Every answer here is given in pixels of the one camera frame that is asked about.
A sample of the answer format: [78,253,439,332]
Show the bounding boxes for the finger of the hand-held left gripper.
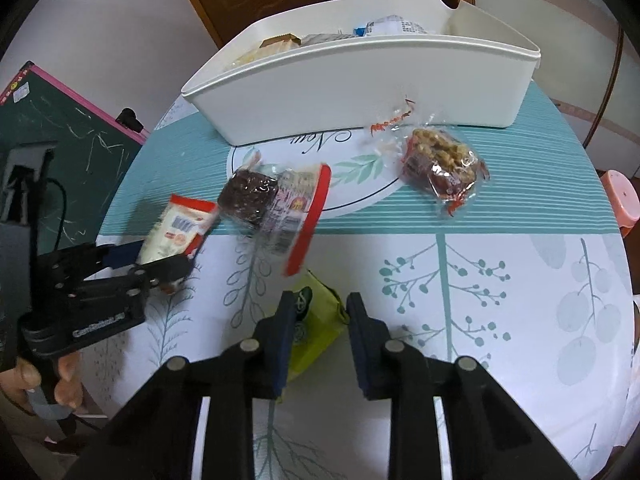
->
[95,239,148,281]
[127,255,197,295]

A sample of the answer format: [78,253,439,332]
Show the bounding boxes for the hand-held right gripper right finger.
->
[346,291,581,480]

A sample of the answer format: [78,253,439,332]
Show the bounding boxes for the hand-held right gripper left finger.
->
[75,290,299,480]

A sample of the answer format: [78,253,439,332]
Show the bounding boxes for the white red-edged snack packet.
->
[135,194,221,295]

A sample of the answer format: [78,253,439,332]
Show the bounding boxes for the yellow green snack packet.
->
[277,270,348,403]

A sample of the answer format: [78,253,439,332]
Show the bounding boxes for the beige brown snack packet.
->
[259,32,302,51]

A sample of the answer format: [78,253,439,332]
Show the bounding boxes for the white plastic bin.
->
[181,0,542,147]

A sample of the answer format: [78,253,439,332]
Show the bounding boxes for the person's left hand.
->
[12,351,84,414]

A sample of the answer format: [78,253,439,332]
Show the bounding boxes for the pink framed green chalkboard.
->
[0,60,151,256]

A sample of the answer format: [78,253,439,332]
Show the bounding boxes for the black chalkboard clamp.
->
[116,107,146,133]

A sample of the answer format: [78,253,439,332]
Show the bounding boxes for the clear nut snack packet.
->
[370,97,491,218]

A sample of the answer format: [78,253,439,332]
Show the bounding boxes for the clear pale yellow pastry packet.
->
[222,47,271,71]

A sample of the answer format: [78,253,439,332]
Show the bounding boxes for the pink plastic stool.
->
[600,169,640,238]

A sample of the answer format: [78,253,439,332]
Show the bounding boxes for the large light blue packet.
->
[367,14,428,36]

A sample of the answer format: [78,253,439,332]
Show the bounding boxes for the black cable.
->
[30,147,71,256]

